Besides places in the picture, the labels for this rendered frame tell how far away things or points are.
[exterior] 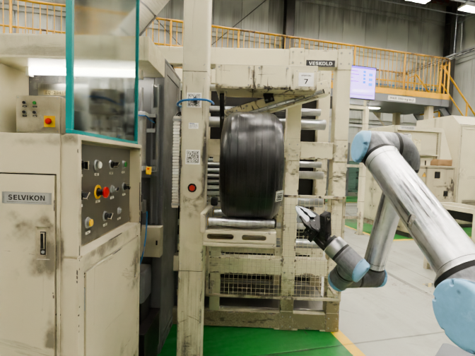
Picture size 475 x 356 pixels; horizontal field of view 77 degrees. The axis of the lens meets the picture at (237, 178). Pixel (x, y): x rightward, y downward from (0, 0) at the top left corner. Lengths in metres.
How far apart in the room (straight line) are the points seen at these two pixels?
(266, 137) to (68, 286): 0.94
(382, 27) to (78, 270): 14.17
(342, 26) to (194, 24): 12.01
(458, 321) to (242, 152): 0.94
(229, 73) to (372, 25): 12.64
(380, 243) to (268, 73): 1.12
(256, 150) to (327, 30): 11.93
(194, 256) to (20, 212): 0.86
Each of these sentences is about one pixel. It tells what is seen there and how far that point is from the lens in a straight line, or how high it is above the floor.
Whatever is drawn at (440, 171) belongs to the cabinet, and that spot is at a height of 1.15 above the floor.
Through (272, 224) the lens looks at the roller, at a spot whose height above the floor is 0.90.
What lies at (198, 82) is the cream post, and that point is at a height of 1.60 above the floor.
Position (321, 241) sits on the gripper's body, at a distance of 1.35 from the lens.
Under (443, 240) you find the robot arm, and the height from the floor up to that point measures 1.03.
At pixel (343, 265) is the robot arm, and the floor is 0.81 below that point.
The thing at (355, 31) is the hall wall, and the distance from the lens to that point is 13.78.
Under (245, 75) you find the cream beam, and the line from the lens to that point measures 1.88.
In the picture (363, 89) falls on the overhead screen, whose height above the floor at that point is 2.49.
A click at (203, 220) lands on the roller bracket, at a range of 1.47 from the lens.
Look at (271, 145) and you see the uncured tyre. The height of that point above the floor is 1.28.
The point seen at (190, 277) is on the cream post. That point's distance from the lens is 1.69.
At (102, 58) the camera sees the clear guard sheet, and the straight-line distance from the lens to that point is 1.24.
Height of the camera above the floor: 1.20
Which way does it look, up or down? 3 degrees down
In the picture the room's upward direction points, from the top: 2 degrees clockwise
